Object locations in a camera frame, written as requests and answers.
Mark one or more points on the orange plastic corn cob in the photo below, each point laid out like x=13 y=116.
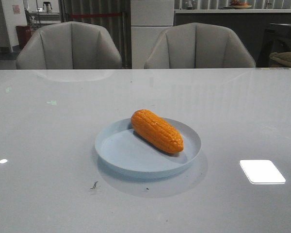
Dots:
x=157 y=131

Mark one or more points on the light blue round plate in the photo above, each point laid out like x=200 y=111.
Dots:
x=124 y=151

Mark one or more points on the right beige upholstered chair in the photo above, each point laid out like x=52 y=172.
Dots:
x=199 y=45

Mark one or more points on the beige upholstered chair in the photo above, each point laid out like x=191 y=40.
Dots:
x=70 y=45
x=199 y=45

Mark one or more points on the white refrigerator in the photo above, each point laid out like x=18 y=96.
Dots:
x=148 y=19

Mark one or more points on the left beige upholstered chair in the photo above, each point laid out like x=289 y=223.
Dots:
x=70 y=45

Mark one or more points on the red barrier belt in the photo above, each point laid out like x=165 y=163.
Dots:
x=96 y=15

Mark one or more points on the grey counter with white top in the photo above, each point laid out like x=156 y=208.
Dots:
x=248 y=24

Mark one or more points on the bowl of fruit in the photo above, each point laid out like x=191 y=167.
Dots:
x=236 y=4

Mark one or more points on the red cabinet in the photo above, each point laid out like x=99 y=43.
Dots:
x=24 y=34

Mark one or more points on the tan cushion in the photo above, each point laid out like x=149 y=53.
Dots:
x=283 y=58

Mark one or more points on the pink wall notice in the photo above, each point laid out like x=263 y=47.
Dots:
x=16 y=9

